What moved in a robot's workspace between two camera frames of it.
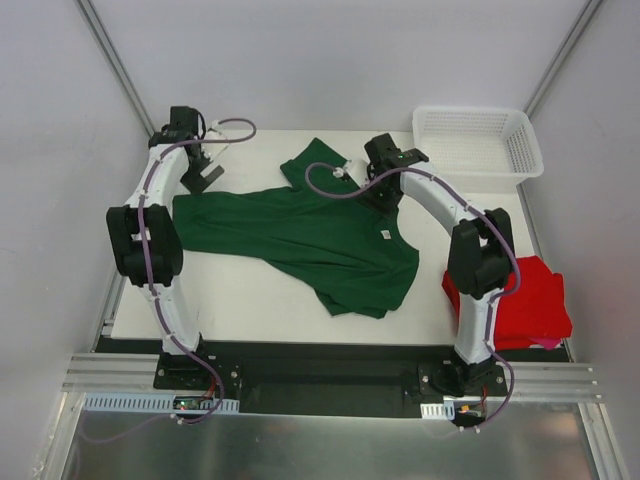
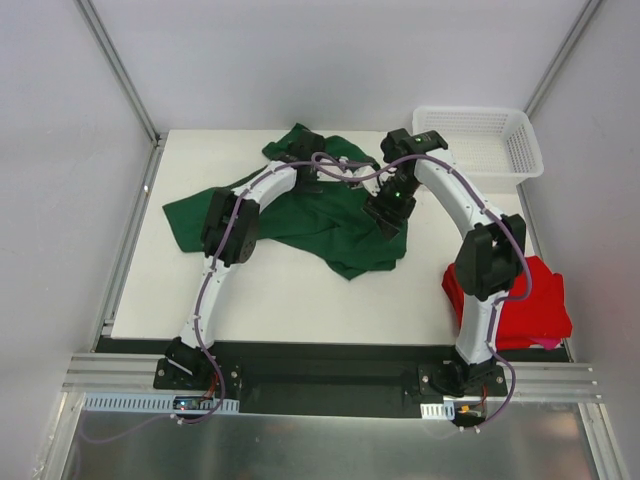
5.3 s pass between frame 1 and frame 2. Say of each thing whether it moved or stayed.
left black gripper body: moved
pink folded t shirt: stayed
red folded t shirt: stayed
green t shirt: moved
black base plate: stayed
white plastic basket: stayed
